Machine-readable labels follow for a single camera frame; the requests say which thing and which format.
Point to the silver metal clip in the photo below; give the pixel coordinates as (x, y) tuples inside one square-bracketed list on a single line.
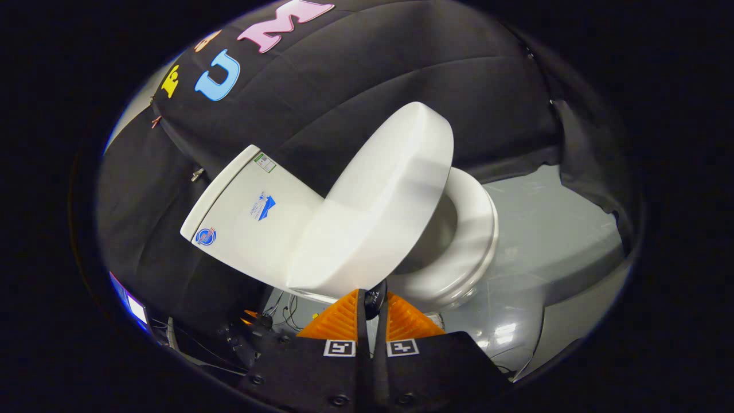
[(198, 174)]

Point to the black floor equipment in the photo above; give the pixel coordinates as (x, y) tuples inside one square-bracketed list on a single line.
[(241, 338)]

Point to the lit screen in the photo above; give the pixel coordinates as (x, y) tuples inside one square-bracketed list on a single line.
[(136, 308)]

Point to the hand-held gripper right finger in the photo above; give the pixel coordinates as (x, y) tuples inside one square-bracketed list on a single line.
[(430, 373)]

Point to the white toilet with tank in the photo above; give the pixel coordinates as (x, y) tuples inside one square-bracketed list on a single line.
[(241, 223)]

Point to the black backdrop cloth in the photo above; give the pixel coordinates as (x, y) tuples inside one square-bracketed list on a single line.
[(344, 74)]

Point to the white toilet lid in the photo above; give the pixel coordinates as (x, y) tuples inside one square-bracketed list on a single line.
[(378, 201)]

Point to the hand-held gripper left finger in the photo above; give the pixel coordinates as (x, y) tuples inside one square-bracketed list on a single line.
[(312, 373)]

